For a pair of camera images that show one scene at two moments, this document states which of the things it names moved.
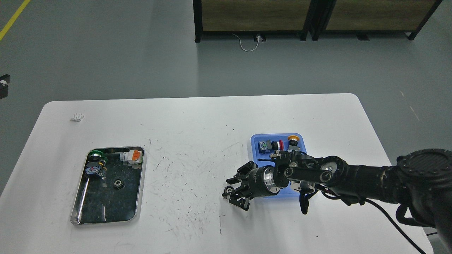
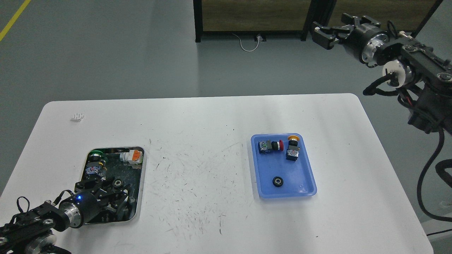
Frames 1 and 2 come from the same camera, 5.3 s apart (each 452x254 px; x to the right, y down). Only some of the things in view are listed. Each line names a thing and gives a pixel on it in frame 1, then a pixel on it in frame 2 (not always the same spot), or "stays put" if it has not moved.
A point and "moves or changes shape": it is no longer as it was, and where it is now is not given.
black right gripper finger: [242, 173] -> [325, 36]
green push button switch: [96, 166] stays put
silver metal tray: [110, 187] stays put
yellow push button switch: [293, 140] stays put
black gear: [119, 184] stays put
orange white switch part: [134, 157] stays put
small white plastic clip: [77, 117] stays put
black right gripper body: [266, 181] -> [358, 37]
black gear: [229, 188] moves or changes shape
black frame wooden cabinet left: [258, 17] stays put
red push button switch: [265, 146] stays put
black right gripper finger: [240, 198] -> [355, 21]
